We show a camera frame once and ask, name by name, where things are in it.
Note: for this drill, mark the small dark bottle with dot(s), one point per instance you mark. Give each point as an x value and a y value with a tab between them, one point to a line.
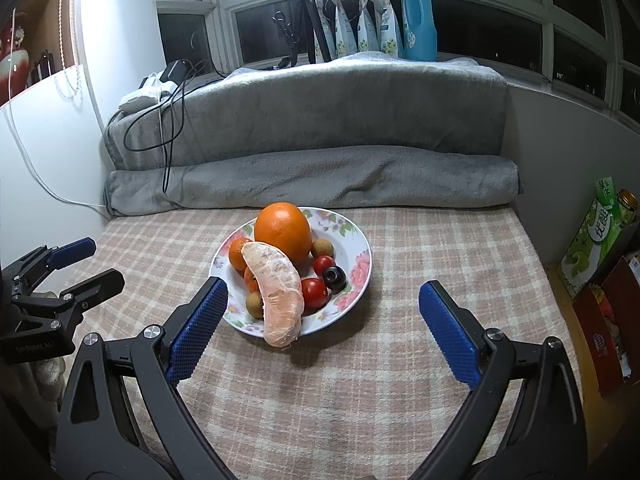
44	65

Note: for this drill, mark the white charger block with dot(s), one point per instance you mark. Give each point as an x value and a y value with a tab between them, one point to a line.
152	84

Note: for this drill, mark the black power adapter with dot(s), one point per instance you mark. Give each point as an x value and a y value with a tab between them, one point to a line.
177	70

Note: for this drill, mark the large orange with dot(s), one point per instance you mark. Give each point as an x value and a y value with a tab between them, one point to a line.
282	232

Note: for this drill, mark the small mandarin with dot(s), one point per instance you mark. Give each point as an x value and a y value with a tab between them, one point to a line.
250	280
237	257

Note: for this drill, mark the blue detergent bottle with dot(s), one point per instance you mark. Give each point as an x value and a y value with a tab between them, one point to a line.
419	20

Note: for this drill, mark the white cabinet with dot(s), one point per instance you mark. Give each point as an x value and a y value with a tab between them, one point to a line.
50	135

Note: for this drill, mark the dark red box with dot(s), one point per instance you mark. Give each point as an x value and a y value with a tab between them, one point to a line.
610	330

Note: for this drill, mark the dark plum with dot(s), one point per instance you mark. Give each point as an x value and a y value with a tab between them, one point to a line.
334	279

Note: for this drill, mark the beige plaid cloth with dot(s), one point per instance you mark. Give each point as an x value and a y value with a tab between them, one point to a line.
325	410

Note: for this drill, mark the red cherry tomato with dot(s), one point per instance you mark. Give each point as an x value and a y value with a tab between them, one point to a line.
323	264
315	294

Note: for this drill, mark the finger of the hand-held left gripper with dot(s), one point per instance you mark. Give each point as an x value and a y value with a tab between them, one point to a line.
72	252
95	287

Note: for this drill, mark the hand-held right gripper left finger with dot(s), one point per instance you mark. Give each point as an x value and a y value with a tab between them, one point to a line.
197	332

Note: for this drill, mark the red ceramic vase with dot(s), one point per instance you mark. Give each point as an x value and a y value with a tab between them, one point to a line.
12	65

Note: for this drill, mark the peeled citrus segment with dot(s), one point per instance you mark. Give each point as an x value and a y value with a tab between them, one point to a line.
277	300

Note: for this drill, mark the green carton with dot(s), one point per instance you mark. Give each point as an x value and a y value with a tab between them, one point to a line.
590	250

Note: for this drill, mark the grey fleece blanket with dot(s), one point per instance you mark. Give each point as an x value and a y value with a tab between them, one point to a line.
325	125

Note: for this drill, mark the white floral plate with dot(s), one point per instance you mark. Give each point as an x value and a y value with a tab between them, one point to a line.
350	250

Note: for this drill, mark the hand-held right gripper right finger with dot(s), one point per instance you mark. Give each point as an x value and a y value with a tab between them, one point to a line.
450	330

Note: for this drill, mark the white framed window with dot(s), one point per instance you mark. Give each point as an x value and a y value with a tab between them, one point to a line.
547	50

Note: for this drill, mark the yellow capped bottle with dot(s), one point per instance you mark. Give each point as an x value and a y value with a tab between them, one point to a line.
626	207

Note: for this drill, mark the white floral refill pouch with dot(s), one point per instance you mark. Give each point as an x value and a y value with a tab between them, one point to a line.
366	30
391	30
344	35

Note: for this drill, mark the brown longan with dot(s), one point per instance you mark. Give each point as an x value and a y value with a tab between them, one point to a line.
254	305
322	248

